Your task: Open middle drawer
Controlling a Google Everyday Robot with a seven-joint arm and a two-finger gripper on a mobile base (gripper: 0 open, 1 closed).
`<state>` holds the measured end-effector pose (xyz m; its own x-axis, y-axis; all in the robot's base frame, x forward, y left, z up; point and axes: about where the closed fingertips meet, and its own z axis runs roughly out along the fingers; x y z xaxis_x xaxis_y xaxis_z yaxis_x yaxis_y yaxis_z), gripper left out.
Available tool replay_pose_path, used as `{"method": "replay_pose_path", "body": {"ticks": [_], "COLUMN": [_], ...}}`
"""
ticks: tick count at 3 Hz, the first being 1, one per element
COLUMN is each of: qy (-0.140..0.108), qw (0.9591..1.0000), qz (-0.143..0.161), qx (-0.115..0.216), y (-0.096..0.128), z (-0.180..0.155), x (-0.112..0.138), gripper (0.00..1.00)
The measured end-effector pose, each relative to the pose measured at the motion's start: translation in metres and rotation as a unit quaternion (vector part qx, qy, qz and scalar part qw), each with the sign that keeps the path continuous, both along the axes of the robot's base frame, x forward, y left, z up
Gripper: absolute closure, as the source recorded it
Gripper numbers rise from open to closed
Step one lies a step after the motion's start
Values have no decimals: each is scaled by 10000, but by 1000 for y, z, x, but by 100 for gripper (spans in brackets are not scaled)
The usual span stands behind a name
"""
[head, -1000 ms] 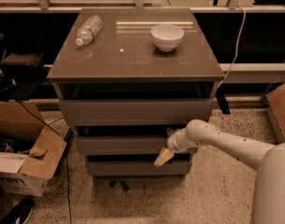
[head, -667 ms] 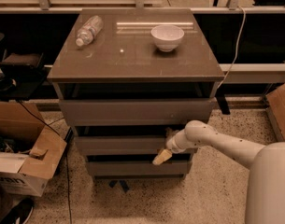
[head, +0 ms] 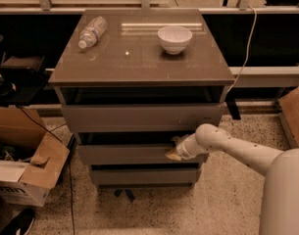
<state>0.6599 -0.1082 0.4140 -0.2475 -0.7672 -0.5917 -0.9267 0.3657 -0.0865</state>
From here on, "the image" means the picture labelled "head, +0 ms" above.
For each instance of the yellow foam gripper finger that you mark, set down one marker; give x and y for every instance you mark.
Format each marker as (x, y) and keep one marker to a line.
(173, 155)
(178, 139)

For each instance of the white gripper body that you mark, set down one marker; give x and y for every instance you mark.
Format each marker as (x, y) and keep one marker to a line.
(182, 149)

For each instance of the grey drawer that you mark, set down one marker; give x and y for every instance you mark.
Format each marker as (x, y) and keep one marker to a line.
(125, 154)
(145, 176)
(136, 118)

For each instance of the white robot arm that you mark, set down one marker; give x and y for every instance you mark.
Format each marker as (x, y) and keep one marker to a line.
(280, 201)

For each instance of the grey bottom drawer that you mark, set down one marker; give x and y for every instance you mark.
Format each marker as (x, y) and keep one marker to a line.
(145, 176)

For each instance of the grey top drawer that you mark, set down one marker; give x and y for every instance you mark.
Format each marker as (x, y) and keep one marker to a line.
(136, 118)

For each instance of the grey drawer cabinet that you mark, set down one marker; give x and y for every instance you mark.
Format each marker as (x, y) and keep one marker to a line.
(128, 66)

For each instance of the open cardboard box left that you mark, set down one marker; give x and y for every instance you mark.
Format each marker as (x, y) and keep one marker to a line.
(31, 158)

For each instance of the white ceramic bowl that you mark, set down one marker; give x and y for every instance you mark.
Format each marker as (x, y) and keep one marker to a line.
(174, 38)

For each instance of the cardboard box right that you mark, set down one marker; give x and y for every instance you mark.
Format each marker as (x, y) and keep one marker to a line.
(290, 109)

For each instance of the clear plastic water bottle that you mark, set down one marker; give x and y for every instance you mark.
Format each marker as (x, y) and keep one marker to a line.
(92, 33)

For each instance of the black shoe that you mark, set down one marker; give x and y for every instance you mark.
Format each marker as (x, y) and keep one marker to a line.
(21, 224)

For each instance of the dark tray on table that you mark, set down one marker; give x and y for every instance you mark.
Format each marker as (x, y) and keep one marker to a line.
(23, 69)

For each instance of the black side table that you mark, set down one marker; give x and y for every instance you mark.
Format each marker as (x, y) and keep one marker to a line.
(19, 94)

